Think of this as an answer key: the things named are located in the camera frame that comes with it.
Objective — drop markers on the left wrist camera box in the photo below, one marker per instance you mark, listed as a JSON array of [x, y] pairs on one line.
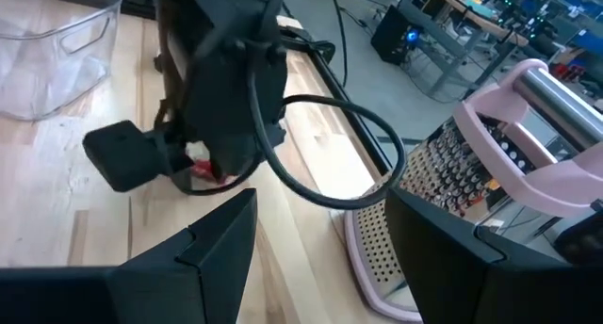
[[122, 154]]

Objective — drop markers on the black computer with blue light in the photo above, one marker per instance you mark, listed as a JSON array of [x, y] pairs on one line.
[[396, 32]]

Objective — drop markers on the clear plastic container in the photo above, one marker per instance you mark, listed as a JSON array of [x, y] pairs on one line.
[[47, 69]]

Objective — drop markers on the grey metal workbench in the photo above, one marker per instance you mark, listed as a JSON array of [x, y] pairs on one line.
[[471, 18]]

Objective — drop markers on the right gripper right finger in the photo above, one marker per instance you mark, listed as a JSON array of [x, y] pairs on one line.
[[471, 291]]

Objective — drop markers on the metal box grater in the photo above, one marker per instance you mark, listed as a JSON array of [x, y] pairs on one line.
[[447, 173]]

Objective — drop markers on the black aluminium table frame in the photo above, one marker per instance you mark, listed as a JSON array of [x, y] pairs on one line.
[[311, 46]]

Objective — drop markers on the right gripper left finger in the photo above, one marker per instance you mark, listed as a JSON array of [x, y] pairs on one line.
[[188, 286]]

